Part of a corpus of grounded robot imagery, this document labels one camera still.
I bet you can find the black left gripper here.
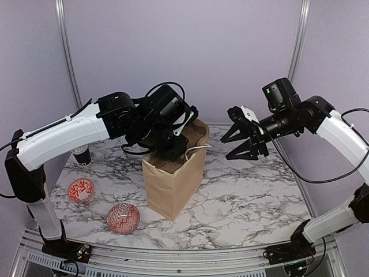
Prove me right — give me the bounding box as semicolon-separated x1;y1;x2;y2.
136;118;190;162

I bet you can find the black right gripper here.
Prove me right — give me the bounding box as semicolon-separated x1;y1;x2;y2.
220;106;296;160

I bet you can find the brown paper bag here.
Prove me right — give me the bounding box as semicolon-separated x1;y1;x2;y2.
142;119;210;222

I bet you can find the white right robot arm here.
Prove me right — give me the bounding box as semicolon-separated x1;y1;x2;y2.
221;77;368;259

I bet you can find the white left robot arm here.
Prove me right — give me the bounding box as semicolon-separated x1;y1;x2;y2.
5;81;198;257

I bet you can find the black cup with straws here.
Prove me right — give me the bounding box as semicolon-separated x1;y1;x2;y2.
71;145;91;167

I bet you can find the red geometric pattern bowl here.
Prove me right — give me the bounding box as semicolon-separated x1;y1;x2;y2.
106;203;141;235

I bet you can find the red floral pattern bowl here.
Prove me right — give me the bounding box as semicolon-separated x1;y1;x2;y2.
67;178;95;202

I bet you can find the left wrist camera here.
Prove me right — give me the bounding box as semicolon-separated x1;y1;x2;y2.
172;111;197;136

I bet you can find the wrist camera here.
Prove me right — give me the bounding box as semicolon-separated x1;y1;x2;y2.
172;111;197;136
227;106;259;125

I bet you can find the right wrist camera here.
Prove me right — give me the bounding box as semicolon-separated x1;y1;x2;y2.
227;106;259;125

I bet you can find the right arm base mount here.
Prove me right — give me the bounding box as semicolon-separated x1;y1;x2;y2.
263;241;316;265

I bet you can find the right aluminium frame post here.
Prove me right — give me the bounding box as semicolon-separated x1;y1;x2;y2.
288;0;311;82

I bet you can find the aluminium frame post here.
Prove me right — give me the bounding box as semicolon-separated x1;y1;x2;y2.
288;0;311;82
55;0;82;108

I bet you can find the left aluminium frame post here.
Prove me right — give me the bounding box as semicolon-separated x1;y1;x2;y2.
55;0;82;108

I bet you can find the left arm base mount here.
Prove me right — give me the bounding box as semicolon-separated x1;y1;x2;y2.
42;239;92;263

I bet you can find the front aluminium rail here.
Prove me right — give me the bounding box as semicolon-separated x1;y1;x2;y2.
10;234;347;276

